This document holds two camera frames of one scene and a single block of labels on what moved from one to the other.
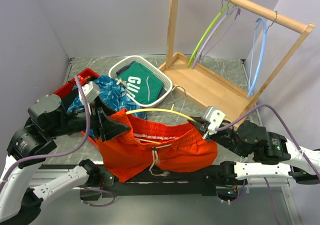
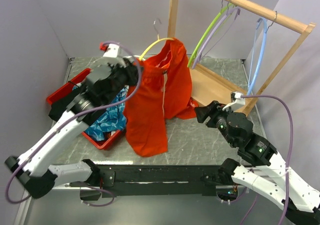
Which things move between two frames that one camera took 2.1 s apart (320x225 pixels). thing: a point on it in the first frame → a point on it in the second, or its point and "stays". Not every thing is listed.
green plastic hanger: [209, 30] stays
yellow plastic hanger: [161, 109] → [155, 42]
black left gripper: [103, 123] → [131, 70]
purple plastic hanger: [213, 29] stays
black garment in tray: [66, 100] stays
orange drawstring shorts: [150, 140] → [164, 90]
